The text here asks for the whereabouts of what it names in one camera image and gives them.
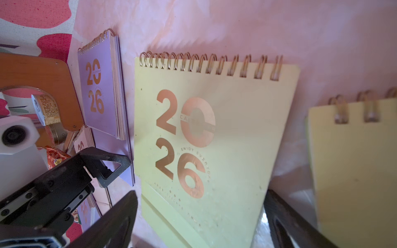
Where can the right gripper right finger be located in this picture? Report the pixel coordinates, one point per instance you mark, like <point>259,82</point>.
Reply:
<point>286,225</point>

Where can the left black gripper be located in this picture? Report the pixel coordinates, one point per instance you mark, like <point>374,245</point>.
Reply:
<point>39,214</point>

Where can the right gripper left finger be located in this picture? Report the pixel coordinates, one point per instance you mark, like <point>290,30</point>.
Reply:
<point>114,229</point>

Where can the purple calendar back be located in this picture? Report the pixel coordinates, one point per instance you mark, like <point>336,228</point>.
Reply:
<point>103,93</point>

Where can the purple calendar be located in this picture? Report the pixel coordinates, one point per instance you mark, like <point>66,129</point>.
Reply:
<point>88,213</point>
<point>103,93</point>

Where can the yellow-green calendar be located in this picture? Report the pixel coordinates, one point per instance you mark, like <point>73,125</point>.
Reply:
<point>206,137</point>
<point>353,158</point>

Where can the yellow-green calendar back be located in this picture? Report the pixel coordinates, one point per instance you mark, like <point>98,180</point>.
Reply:
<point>206,137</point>

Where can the pink calendar near shelf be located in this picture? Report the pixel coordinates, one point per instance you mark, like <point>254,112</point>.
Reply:
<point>84,139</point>

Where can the orange snack bag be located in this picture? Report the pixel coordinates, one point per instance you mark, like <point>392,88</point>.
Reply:
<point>52,156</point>

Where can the yellow pull-tab can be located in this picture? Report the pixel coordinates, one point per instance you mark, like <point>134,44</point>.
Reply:
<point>46,109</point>

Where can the wooden three-tier shelf rack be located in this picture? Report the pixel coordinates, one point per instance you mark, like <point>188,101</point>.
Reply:
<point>49,76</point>

